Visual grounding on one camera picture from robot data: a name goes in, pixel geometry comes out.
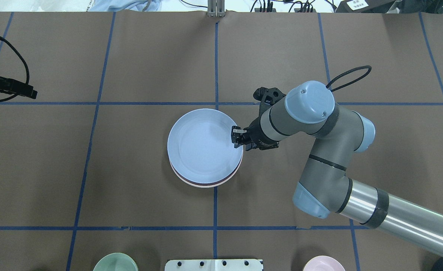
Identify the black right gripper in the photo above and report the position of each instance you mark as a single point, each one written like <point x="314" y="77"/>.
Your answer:
<point x="259" y="136"/>

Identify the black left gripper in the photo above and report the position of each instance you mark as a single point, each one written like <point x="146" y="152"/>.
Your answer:
<point x="20" y="87"/>

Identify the blue plate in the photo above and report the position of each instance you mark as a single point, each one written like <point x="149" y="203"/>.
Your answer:
<point x="199" y="145"/>

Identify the pink plate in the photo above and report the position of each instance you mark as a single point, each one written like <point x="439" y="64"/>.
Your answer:
<point x="208" y="182"/>

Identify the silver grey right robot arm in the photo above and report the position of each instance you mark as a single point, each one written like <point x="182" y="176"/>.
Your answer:
<point x="324" y="187"/>

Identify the light blue cloth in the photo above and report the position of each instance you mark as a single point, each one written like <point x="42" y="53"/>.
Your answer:
<point x="119" y="5"/>

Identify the pink bowl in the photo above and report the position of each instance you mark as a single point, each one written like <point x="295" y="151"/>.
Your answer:
<point x="323" y="263"/>

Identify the black device with label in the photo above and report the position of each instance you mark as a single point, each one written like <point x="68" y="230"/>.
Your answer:
<point x="367" y="6"/>

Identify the green bowl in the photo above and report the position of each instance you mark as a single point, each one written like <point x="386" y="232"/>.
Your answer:
<point x="116" y="262"/>

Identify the aluminium frame post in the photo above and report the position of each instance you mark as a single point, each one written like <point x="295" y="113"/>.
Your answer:
<point x="216" y="8"/>

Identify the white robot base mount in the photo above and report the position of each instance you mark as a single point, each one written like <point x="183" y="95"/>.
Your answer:
<point x="214" y="265"/>

